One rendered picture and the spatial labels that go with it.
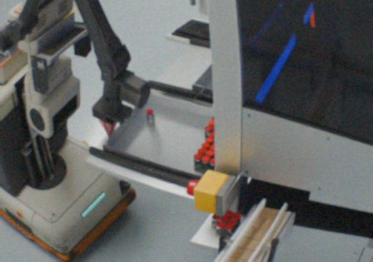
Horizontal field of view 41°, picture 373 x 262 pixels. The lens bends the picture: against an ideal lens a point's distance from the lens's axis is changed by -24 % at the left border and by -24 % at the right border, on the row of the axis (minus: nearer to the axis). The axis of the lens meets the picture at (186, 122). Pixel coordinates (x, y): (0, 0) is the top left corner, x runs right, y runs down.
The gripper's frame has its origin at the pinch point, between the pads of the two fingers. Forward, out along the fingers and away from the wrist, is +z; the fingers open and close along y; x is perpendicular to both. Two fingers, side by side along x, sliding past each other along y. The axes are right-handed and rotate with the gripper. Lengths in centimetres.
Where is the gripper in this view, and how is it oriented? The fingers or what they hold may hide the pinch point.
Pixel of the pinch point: (110, 133)
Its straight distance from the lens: 173.3
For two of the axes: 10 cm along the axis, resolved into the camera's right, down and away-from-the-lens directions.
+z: -1.2, 7.4, 6.6
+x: 4.4, -5.5, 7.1
